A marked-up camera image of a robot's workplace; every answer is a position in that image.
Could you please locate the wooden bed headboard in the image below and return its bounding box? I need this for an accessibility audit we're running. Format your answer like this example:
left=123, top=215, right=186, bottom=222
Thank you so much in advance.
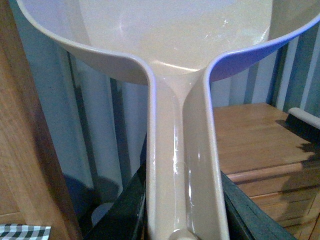
left=0, top=0, right=82, bottom=240

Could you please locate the black white checkered bedsheet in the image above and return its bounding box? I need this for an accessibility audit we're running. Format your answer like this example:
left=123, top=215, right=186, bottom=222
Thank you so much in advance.
left=0, top=223, right=51, bottom=240

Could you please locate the beige plastic dustpan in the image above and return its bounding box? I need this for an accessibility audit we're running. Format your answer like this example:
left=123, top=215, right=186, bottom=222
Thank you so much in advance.
left=18, top=0, right=320, bottom=240

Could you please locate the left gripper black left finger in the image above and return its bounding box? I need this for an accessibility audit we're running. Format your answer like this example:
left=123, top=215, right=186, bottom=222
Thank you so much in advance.
left=84, top=163, right=146, bottom=240

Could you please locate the beige hand brush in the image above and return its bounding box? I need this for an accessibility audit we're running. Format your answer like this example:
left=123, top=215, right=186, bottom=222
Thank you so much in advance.
left=285, top=107, right=320, bottom=144

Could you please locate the wooden nightstand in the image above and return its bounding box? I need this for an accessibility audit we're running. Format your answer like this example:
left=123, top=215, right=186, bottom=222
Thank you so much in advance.
left=213, top=103, right=320, bottom=240

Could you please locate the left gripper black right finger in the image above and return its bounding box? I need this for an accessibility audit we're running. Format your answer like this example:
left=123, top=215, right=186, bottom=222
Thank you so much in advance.
left=221, top=172, right=295, bottom=240

